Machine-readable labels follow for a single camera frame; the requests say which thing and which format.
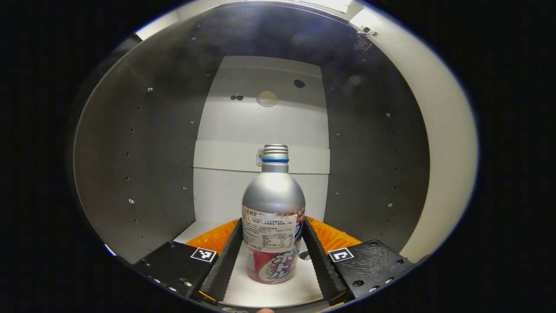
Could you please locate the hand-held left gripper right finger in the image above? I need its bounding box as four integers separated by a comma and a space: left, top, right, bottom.
302, 216, 417, 305

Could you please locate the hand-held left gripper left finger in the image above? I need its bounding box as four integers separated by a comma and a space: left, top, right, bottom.
135, 217, 243, 305

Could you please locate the silver bottle with red label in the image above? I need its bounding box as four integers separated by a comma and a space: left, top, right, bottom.
242, 144, 306, 285

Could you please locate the grey cabinet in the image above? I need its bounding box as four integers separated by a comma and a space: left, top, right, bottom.
73, 2, 430, 309

